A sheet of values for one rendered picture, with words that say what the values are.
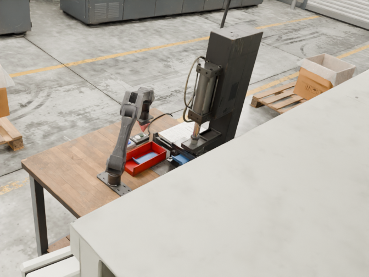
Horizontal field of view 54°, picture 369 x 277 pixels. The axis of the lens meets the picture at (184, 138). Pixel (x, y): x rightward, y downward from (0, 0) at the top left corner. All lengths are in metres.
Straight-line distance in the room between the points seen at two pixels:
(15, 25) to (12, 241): 3.98
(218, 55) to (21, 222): 1.94
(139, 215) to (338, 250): 0.34
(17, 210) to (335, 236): 2.62
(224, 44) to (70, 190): 1.00
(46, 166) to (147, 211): 1.39
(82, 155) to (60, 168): 0.15
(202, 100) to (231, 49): 0.27
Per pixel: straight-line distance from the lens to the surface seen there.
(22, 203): 3.11
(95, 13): 6.80
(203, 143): 1.91
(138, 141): 2.11
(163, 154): 2.01
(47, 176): 1.91
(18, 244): 2.83
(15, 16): 6.14
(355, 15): 11.10
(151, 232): 0.60
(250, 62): 1.90
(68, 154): 2.05
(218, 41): 1.71
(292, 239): 0.66
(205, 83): 1.70
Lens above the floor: 2.13
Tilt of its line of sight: 33 degrees down
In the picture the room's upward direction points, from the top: 10 degrees clockwise
